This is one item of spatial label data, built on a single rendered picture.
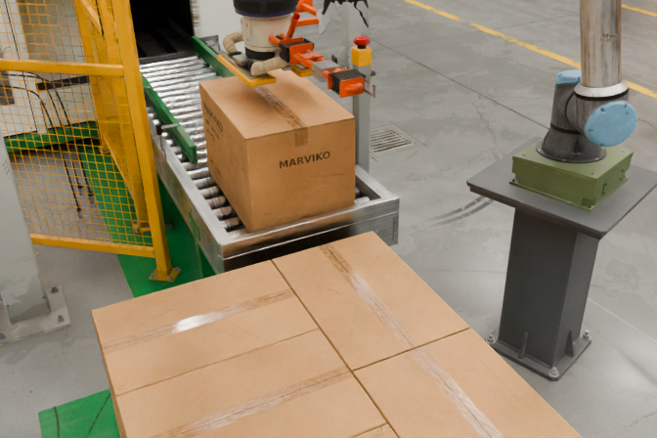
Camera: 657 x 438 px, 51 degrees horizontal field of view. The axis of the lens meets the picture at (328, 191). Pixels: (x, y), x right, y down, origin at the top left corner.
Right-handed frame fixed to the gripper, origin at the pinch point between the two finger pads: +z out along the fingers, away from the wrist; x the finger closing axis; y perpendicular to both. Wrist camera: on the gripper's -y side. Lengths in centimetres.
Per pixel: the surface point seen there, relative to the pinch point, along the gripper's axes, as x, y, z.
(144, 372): 73, -19, 79
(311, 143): 0, 27, 45
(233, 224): 25, 43, 80
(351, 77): 0.5, -4.4, 11.9
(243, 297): 37, -1, 79
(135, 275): 57, 106, 134
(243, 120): 18, 42, 39
